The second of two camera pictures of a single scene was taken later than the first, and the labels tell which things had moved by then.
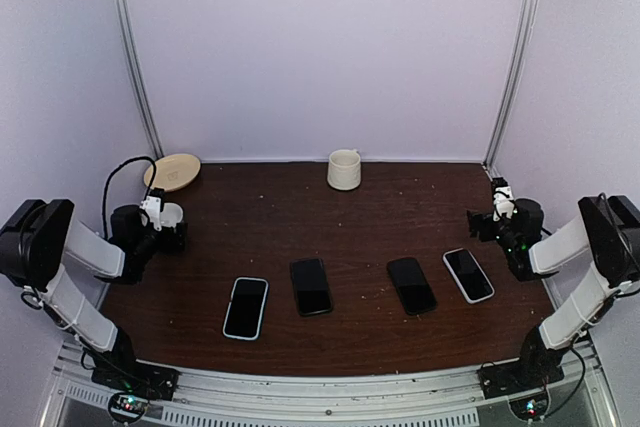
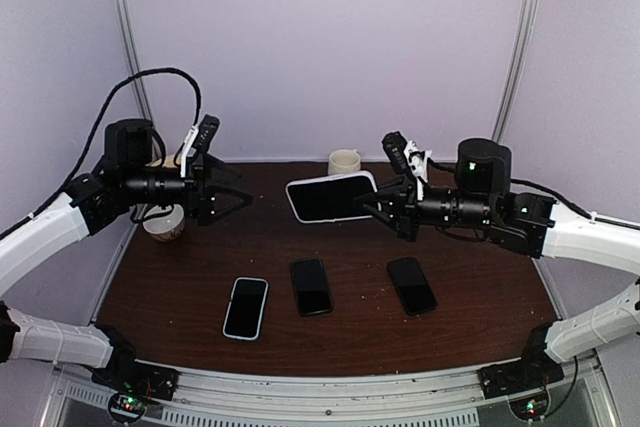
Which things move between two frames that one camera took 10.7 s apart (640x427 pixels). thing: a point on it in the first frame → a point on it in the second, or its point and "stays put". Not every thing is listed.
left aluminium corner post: (121, 11) stays put
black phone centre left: (311, 285) stays put
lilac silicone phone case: (468, 275) → (332, 198)
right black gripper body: (486, 234) → (408, 226)
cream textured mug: (344, 170) stays put
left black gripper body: (144, 246) → (193, 199)
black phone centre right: (411, 285) stays put
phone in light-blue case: (246, 310) stays put
